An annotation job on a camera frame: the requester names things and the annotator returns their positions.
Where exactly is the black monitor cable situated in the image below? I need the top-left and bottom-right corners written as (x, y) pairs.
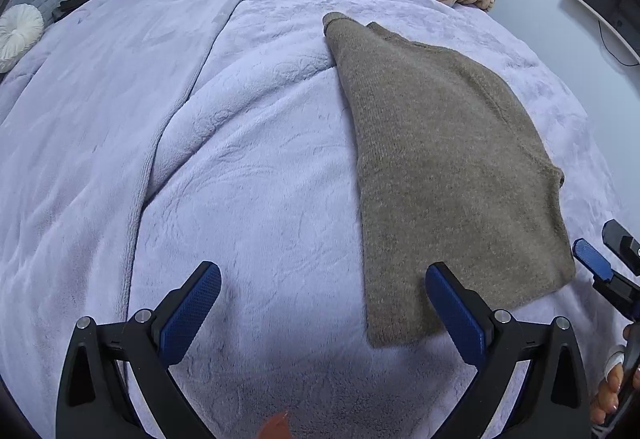
top-left (597, 19), bottom-right (640, 67)

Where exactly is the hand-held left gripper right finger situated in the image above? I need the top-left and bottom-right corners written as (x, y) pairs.
top-left (425, 261), bottom-right (593, 439)

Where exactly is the person's left hand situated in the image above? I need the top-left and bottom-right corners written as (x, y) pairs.
top-left (256, 410), bottom-right (294, 439)

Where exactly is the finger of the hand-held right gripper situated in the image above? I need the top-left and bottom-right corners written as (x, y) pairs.
top-left (572, 239), bottom-right (615, 284)
top-left (601, 219), bottom-right (640, 276)

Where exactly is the lavender fleece blanket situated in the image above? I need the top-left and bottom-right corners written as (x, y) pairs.
top-left (0, 0), bottom-right (631, 439)

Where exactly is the round white pleated cushion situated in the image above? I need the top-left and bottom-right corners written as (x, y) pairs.
top-left (0, 3), bottom-right (45, 73)

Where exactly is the small black device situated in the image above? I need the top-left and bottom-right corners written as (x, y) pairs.
top-left (52, 0), bottom-right (107, 22)

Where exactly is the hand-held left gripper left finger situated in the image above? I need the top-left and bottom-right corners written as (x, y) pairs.
top-left (55, 260), bottom-right (222, 439)

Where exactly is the person's right hand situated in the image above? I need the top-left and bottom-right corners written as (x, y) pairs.
top-left (589, 323), bottom-right (640, 426)

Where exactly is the olive-brown knit sweater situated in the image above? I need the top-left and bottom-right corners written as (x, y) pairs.
top-left (322, 12), bottom-right (577, 348)

